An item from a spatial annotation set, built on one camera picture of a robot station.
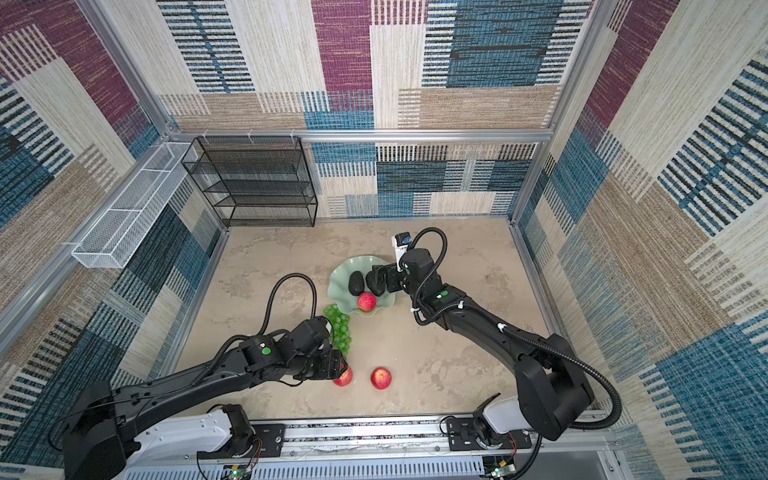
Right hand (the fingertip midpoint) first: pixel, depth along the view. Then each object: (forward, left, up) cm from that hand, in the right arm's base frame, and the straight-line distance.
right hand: (389, 267), depth 84 cm
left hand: (-23, +13, -10) cm, 28 cm away
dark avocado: (-8, +3, +6) cm, 10 cm away
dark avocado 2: (+5, +11, -16) cm, 20 cm away
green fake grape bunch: (-11, +15, -15) cm, 24 cm away
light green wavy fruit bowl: (+4, +17, -15) cm, 23 cm away
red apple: (-3, +7, -14) cm, 16 cm away
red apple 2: (-25, +13, -15) cm, 32 cm away
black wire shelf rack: (+41, +48, -1) cm, 63 cm away
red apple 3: (-25, +3, -14) cm, 29 cm away
